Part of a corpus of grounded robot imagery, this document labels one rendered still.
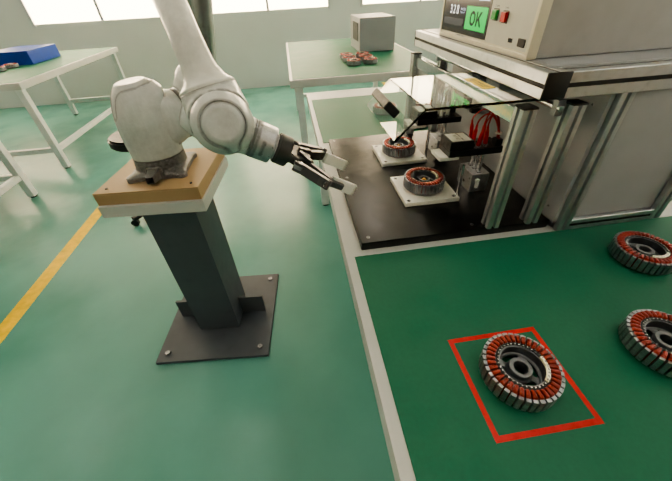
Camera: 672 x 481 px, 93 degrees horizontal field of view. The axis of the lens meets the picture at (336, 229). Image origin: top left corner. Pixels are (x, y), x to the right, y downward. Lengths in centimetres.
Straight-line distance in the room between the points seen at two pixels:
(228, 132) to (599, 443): 70
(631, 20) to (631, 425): 72
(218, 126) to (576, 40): 70
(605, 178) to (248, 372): 134
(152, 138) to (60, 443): 114
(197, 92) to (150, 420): 123
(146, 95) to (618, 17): 111
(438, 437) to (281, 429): 88
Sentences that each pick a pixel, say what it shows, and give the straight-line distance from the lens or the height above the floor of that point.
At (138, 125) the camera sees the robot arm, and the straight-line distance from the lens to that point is 110.
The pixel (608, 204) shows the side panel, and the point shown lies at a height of 80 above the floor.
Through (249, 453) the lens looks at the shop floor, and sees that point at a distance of 136.
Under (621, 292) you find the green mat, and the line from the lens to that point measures 84.
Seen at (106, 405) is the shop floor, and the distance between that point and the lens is 166.
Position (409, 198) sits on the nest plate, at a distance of 89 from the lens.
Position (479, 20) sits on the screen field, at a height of 117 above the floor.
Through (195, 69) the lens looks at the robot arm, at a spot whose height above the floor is 115.
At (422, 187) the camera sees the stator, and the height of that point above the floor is 81.
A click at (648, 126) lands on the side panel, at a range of 93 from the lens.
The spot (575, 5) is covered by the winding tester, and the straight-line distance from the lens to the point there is 84.
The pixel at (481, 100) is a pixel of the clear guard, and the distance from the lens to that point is 70.
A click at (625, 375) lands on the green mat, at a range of 71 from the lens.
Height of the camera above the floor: 125
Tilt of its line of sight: 38 degrees down
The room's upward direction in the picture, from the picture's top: 3 degrees counter-clockwise
